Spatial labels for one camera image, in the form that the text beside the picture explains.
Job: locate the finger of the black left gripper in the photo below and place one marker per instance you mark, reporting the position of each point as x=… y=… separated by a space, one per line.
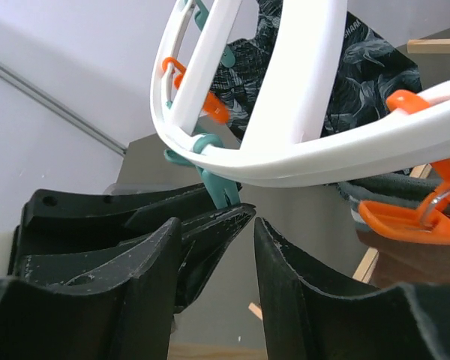
x=54 y=222

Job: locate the clear plastic bin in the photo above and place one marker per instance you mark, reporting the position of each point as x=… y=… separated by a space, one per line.
x=125 y=189

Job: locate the dark patterned sock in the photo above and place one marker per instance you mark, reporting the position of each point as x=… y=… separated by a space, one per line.
x=370 y=70

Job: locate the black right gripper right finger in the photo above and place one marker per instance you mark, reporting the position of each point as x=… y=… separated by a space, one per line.
x=311 y=311

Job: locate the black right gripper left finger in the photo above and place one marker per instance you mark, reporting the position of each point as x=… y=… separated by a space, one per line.
x=122 y=309

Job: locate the orange clothespin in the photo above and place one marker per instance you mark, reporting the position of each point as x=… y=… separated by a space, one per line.
x=193 y=93
x=427 y=221

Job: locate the white round sock hanger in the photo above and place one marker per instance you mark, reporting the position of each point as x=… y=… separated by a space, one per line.
x=282 y=146

